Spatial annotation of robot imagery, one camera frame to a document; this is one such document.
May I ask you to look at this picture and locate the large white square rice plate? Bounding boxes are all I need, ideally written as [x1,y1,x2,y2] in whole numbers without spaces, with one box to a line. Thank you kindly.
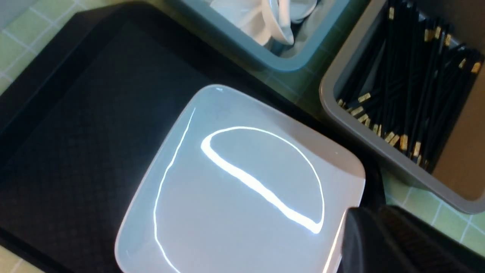
[114,85,366,273]

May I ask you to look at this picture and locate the teal plastic spoon bin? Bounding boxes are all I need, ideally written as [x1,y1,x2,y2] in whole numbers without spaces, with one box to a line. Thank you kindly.
[168,0,355,72]

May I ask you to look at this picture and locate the black serving tray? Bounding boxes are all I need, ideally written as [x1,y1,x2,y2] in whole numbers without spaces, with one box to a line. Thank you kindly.
[0,1,386,273]

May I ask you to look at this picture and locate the grey plastic chopstick bin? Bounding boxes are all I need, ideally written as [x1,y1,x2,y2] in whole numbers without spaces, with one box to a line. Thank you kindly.
[319,0,485,214]

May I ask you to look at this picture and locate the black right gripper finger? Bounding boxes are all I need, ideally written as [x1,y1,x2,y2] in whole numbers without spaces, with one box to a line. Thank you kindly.
[338,205,485,273]

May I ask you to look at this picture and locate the bundle of black chopsticks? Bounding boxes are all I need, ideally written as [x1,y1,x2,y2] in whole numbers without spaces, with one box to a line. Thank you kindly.
[336,0,484,172]

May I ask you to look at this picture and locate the pile of white spoons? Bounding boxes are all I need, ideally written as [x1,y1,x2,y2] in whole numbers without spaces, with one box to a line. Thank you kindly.
[208,0,317,46]

